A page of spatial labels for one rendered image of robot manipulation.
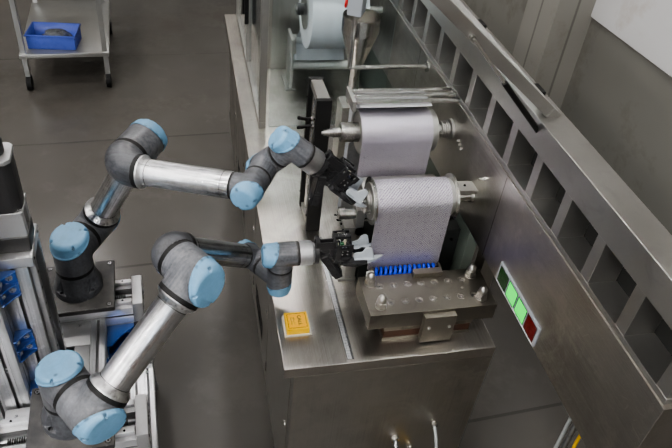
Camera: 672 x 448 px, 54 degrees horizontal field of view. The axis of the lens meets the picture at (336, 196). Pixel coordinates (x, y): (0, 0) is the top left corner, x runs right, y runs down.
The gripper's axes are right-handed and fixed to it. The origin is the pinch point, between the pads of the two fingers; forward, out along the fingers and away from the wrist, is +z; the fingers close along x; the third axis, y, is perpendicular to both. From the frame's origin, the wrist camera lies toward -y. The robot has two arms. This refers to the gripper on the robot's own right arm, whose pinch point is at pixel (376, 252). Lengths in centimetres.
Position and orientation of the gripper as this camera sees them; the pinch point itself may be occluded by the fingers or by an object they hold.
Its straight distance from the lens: 203.4
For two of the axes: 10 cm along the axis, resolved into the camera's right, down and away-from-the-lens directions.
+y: 0.9, -7.8, -6.1
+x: -2.0, -6.2, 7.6
